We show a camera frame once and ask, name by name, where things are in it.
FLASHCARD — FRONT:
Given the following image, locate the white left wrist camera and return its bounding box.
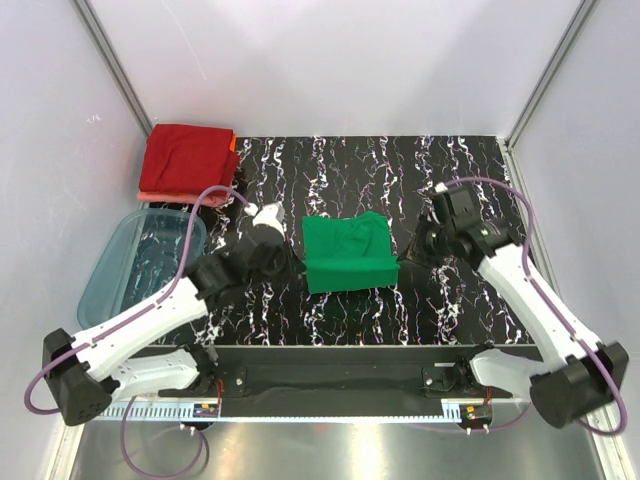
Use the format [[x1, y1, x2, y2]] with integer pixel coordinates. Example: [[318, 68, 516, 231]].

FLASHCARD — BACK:
[[244, 202, 285, 235]]

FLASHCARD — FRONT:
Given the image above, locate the black marble pattern mat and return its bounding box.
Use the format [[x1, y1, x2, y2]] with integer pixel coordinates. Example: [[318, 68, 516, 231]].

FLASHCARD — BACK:
[[97, 134, 562, 347]]

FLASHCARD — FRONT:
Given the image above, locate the left aluminium corner post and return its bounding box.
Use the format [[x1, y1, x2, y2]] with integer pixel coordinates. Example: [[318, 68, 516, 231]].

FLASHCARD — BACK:
[[71, 0, 153, 137]]

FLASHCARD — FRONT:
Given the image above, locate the green t shirt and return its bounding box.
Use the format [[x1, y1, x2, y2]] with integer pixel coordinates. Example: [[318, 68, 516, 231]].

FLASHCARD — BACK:
[[302, 211, 399, 294]]

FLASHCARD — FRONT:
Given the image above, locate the purple cable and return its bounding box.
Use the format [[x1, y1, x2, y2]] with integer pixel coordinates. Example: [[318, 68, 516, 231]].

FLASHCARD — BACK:
[[24, 185, 261, 476], [417, 175, 630, 435]]

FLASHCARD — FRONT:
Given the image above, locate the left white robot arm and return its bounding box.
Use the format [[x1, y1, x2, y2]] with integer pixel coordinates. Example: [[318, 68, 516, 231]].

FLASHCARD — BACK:
[[43, 224, 305, 426]]

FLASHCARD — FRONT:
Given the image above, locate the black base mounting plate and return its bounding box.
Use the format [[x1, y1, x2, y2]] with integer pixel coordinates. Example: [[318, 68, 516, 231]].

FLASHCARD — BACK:
[[158, 344, 514, 419]]

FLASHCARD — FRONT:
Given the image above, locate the right aluminium corner post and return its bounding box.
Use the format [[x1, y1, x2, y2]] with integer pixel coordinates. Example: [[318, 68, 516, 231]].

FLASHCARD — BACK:
[[504, 0, 601, 149]]

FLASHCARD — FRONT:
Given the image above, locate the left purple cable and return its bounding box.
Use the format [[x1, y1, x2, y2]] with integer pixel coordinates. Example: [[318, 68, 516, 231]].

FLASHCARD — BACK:
[[24, 185, 261, 476]]

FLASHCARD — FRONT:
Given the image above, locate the aluminium corner post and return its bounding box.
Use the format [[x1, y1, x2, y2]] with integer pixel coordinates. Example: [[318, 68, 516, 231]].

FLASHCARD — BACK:
[[71, 0, 153, 137], [504, 0, 601, 149]]

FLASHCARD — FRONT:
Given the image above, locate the blue transparent plastic tray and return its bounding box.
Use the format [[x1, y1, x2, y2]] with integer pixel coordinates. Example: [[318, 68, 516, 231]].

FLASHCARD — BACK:
[[77, 208, 190, 329]]

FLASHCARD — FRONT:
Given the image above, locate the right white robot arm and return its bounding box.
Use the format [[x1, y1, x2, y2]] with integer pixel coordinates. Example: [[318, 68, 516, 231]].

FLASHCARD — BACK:
[[400, 186, 629, 428]]

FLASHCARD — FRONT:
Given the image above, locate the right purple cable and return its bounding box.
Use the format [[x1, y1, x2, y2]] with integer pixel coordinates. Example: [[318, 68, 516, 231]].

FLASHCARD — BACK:
[[417, 175, 630, 435]]

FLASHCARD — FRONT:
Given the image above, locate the aluminium frame rail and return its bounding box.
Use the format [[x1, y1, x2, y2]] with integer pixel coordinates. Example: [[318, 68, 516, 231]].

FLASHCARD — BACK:
[[64, 362, 611, 424]]

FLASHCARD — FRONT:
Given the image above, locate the folded dark red shirt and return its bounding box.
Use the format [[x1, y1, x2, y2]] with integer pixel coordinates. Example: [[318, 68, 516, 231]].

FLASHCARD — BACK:
[[139, 124, 239, 181]]

